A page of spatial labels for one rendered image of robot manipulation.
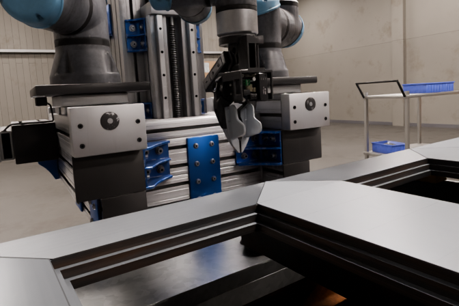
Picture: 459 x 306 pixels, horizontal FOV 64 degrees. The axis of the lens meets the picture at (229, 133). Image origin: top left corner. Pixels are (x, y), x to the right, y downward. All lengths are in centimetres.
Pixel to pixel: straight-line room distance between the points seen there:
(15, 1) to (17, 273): 49
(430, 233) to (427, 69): 915
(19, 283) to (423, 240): 38
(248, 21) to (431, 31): 897
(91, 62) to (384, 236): 65
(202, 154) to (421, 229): 59
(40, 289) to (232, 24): 48
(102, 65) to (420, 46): 909
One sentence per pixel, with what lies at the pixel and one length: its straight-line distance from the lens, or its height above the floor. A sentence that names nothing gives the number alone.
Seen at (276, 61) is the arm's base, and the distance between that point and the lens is 105.
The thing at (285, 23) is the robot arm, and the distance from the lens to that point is 114.
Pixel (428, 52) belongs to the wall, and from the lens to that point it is 956.
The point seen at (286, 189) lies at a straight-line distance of 59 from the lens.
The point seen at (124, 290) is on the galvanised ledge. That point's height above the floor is 68.
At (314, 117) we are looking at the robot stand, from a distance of 96.
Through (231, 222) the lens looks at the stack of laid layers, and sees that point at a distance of 49.
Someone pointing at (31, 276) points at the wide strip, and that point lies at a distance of 40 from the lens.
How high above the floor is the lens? 100
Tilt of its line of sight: 6 degrees down
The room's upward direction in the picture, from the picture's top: 3 degrees counter-clockwise
